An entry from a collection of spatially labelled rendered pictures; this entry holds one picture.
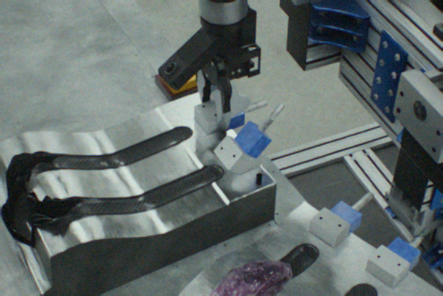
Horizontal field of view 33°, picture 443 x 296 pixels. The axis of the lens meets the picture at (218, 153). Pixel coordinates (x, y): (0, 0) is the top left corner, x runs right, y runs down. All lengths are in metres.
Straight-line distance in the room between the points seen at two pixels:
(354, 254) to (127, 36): 0.76
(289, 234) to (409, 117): 0.29
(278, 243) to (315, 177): 1.01
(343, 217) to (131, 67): 0.60
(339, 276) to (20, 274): 0.47
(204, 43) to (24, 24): 0.67
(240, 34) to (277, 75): 1.64
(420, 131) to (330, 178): 0.93
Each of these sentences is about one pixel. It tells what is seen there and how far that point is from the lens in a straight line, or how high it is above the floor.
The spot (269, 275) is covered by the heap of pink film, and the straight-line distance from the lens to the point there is 1.07.
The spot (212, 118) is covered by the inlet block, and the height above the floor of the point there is 0.92.
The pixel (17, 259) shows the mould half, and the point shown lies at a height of 0.86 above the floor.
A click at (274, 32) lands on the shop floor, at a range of 3.07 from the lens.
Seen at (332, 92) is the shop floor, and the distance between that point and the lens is 2.79.
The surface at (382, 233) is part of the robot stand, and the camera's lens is 2.06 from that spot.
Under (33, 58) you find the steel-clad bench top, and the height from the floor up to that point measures 0.80.
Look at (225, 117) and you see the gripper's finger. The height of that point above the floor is 0.94.
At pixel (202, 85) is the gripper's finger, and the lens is 1.28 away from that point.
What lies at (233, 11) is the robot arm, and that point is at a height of 1.13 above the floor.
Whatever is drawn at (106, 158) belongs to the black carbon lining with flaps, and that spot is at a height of 0.88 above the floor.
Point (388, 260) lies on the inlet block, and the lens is 1.14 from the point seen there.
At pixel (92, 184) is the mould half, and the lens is 1.19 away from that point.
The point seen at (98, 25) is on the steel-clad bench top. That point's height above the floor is 0.80.
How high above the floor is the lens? 1.76
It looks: 44 degrees down
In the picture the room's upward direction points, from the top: straight up
